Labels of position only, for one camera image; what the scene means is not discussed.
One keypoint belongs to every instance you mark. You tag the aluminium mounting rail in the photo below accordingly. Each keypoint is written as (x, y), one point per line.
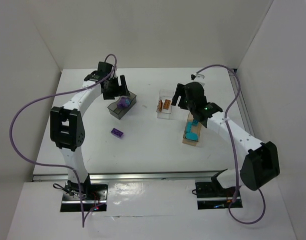
(143, 176)

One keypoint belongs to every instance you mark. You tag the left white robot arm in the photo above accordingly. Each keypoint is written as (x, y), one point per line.
(66, 122)

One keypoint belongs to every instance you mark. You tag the smoky grey plastic container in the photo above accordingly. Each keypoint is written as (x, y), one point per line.
(119, 113)

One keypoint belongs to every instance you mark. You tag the small teal lego brick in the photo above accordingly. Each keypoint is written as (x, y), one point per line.
(195, 122)

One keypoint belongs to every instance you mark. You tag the purple rounded lego brick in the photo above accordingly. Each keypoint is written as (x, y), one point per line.
(124, 102)

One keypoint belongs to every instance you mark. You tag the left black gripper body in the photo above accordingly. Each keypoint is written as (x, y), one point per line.
(115, 89)

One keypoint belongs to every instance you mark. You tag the teal rounded lego brick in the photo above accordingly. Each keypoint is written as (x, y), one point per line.
(191, 136)

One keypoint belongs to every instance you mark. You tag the clear plastic container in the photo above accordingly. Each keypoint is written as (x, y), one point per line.
(165, 94)

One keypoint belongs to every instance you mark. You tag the small orange lego brick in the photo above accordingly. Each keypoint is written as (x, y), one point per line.
(159, 106)

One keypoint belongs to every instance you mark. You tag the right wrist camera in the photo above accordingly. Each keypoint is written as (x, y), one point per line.
(199, 78)

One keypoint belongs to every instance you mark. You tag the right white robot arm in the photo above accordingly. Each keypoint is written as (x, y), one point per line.
(257, 162)

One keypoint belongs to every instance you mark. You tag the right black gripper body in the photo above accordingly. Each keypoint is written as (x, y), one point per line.
(183, 93)

